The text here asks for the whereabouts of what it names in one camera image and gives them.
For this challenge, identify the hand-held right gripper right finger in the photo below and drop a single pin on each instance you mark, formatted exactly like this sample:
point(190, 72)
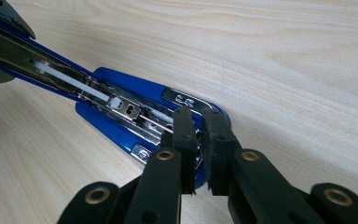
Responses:
point(239, 174)

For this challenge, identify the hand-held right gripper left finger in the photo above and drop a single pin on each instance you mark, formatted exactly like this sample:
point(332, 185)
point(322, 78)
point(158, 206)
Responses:
point(171, 168)

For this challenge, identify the blue stapler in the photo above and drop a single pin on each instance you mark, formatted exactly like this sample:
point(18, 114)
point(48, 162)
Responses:
point(118, 102)

